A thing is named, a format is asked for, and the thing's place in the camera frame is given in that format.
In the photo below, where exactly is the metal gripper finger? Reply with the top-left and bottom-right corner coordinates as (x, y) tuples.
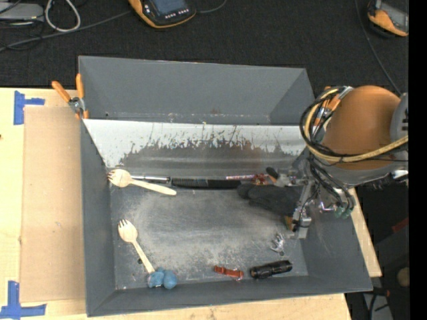
(284, 207), (301, 231)
(295, 215), (313, 240)

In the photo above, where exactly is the small silver metal piece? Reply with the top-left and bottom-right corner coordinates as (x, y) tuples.
(269, 232), (286, 256)

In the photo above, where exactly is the black cloth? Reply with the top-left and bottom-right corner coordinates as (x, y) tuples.
(236, 182), (303, 218)

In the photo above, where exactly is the red and white pen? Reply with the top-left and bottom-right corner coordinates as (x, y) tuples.
(226, 174), (268, 184)

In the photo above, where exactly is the red-brown plastic clip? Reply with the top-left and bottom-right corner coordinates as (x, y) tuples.
(213, 265), (246, 281)

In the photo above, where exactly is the grey metal bin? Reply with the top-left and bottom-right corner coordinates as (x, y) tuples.
(77, 55), (374, 318)

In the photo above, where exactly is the blue toy animal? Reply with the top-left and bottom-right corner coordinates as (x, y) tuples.
(146, 267), (179, 290)

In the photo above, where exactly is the silver metal pen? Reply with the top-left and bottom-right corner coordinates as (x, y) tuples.
(129, 175), (171, 184)

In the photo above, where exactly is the pale wooden fork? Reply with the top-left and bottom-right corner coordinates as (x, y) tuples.
(117, 218), (156, 275)
(107, 168), (177, 197)

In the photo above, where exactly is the brown cardboard board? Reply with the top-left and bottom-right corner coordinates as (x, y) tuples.
(19, 105), (87, 303)

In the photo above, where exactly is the black and orange handled tool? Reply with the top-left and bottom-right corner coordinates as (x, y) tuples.
(266, 167), (288, 186)

